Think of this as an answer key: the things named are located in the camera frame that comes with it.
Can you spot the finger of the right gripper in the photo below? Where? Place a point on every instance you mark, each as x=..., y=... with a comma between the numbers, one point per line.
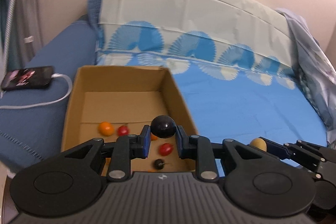
x=280, y=151
x=309, y=155

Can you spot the large orange fruit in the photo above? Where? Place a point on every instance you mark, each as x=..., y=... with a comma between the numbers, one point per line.
x=153, y=137

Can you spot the blue sofa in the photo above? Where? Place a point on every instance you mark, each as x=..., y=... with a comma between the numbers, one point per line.
x=31, y=135

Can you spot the grey curtain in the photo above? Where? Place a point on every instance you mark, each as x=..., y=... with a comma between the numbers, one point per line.
x=21, y=32

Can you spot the grey plaid blanket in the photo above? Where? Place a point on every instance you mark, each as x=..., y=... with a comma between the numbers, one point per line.
x=315, y=72

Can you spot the red cherry tomato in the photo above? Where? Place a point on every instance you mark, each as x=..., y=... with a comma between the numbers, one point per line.
x=123, y=130
x=165, y=149

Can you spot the yellow-green longan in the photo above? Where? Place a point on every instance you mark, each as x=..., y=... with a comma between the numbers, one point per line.
x=259, y=143

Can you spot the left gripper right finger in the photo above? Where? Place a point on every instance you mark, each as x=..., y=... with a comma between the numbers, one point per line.
x=254, y=181

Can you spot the small yellow-orange tomato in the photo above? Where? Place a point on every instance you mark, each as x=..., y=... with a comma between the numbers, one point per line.
x=106, y=129

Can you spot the brown cardboard box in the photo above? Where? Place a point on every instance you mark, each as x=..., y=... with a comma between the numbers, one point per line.
x=121, y=96

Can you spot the black smartphone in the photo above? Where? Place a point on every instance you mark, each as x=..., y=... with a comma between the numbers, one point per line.
x=28, y=78

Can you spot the blue patterned bed sheet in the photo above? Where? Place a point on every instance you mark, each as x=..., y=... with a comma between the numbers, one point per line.
x=234, y=61

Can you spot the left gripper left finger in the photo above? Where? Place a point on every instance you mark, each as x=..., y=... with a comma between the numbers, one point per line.
x=73, y=180

